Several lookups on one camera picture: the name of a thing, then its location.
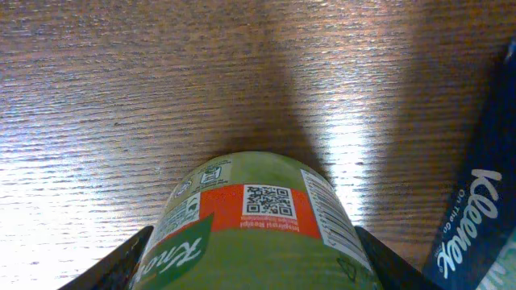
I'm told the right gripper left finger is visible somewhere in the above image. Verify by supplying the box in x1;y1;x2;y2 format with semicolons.
59;226;154;290

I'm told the tissue pocket pack bundle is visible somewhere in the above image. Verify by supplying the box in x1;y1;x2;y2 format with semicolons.
422;42;515;289

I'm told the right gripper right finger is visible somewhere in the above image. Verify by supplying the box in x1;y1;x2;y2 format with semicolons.
355;226;442;290

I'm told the green lid jar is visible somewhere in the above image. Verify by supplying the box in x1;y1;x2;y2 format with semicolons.
129;151;381;289

